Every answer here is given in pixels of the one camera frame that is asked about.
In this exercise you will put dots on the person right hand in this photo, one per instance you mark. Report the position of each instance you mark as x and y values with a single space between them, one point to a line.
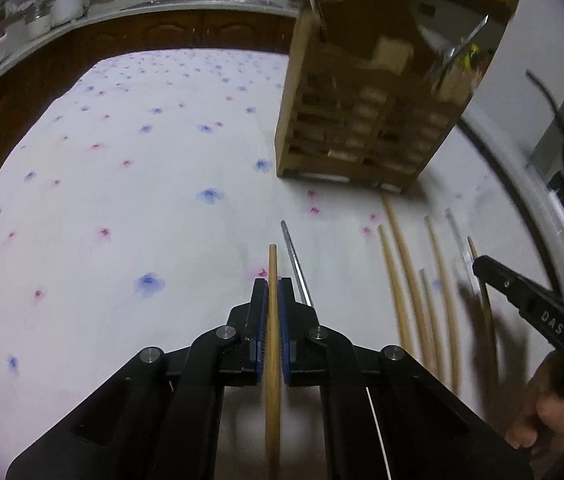
540 420

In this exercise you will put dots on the floral white tablecloth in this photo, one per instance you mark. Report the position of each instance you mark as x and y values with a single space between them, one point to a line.
140 208

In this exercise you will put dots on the wooden chopstick long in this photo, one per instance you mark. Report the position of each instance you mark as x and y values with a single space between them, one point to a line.
426 344

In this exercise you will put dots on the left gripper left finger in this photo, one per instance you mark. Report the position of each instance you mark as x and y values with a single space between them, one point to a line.
230 355

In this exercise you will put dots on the wooden chopstick short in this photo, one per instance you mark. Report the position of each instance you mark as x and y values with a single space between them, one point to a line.
396 289

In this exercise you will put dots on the white steel pot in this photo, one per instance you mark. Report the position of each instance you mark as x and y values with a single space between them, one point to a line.
65 11

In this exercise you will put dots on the metal chopstick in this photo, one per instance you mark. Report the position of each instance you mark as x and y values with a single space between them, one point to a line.
296 266

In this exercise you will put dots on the wooden utensil holder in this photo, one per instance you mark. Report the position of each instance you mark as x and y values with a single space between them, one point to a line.
364 98

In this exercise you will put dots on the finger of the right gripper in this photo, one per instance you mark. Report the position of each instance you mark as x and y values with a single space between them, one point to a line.
539 306

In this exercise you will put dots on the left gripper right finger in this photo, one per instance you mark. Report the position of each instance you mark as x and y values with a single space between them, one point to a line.
314 355

